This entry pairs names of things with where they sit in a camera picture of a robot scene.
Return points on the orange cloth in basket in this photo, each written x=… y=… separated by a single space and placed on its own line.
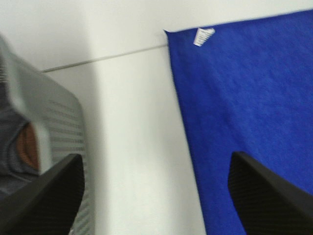
x=27 y=147

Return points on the grey cloth in basket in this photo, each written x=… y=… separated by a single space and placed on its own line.
x=14 y=173

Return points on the blue towel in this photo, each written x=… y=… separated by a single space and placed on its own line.
x=249 y=88

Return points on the grey perforated plastic basket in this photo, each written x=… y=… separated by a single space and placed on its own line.
x=57 y=118

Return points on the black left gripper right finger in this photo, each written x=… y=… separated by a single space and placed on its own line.
x=267 y=204

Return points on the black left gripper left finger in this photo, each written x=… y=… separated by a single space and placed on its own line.
x=49 y=204

